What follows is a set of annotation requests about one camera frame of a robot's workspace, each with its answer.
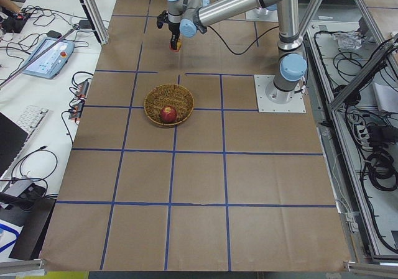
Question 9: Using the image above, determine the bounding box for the wicker basket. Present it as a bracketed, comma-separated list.
[144, 84, 194, 127]

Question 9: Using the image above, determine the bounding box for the metal rod stand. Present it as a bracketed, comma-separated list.
[1, 24, 80, 88]

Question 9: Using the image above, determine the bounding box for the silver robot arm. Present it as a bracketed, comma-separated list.
[157, 0, 308, 104]

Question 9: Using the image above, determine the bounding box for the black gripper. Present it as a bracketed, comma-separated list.
[157, 11, 180, 50]

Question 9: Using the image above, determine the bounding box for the brown paper table cover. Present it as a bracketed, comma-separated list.
[41, 0, 350, 272]

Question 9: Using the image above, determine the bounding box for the black power adapter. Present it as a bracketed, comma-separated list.
[78, 19, 95, 30]

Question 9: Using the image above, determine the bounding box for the black laptop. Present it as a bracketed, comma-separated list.
[0, 113, 28, 175]

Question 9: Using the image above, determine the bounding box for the blue teach pendant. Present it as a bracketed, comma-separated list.
[22, 37, 75, 79]

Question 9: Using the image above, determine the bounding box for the white keyboard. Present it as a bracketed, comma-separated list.
[16, 105, 49, 136]

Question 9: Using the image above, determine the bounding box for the aluminium frame post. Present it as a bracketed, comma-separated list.
[79, 0, 109, 45]

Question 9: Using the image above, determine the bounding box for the red apple in basket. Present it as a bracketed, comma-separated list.
[160, 106, 177, 124]

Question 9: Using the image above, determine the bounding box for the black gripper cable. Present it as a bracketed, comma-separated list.
[206, 22, 280, 55]

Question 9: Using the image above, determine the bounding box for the yellow red apple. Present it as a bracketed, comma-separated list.
[171, 39, 182, 52]

